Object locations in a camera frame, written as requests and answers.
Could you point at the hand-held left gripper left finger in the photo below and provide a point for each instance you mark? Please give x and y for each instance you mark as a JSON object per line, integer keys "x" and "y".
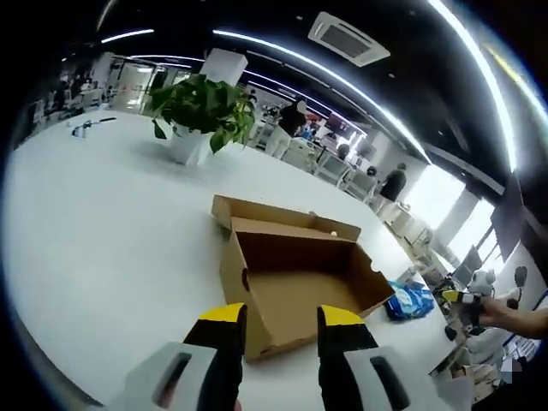
{"x": 218, "y": 342}

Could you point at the white office chair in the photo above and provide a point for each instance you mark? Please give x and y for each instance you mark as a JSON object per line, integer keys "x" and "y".
{"x": 331, "y": 169}
{"x": 359, "y": 186}

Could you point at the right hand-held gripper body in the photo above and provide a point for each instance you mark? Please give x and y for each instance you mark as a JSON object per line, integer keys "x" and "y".
{"x": 481, "y": 282}

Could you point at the ceiling air vent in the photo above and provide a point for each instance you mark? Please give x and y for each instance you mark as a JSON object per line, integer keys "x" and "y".
{"x": 349, "y": 38}

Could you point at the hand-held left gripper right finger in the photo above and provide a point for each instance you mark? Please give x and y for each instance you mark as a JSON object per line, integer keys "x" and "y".
{"x": 342, "y": 342}

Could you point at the dark monitor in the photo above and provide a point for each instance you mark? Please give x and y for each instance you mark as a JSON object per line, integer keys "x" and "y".
{"x": 471, "y": 263}

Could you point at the person's right hand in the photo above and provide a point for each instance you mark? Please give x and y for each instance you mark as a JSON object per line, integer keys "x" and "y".
{"x": 496, "y": 312}

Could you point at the person's left hand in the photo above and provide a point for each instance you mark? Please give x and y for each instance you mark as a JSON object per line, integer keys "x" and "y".
{"x": 238, "y": 405}

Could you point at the brown cardboard shoe box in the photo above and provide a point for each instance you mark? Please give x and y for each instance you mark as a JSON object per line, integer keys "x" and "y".
{"x": 299, "y": 291}

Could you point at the green potted plant white pot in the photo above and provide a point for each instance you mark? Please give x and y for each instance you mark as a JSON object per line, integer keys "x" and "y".
{"x": 201, "y": 103}

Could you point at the blue wet wipes packet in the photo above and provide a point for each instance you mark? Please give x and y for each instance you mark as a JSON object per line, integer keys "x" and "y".
{"x": 411, "y": 299}

